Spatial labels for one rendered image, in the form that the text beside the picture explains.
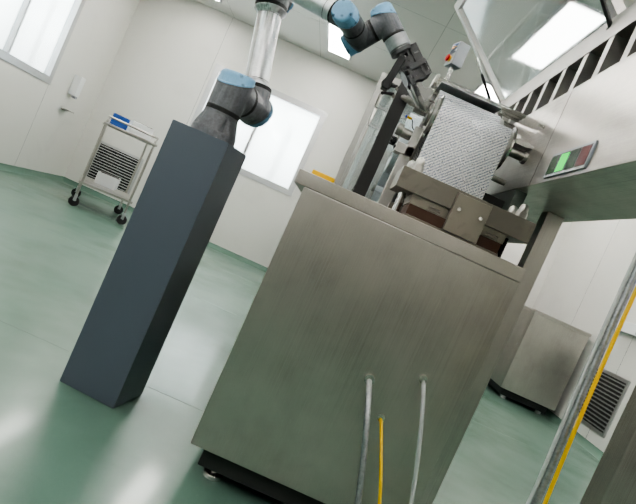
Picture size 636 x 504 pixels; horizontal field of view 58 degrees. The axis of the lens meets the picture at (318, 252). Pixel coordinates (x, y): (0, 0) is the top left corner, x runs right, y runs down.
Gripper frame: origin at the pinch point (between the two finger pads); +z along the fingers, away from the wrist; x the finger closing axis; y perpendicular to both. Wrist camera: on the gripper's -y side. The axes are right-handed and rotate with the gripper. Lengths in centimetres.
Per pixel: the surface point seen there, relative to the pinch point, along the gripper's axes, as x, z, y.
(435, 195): -27.9, 26.3, -13.5
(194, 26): 550, -286, -80
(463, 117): -7.8, 8.9, 8.7
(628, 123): -65, 29, 22
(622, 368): 306, 241, 135
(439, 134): -8.1, 10.4, -0.3
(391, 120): 25.3, -4.1, -5.5
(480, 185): -8.2, 30.1, 4.3
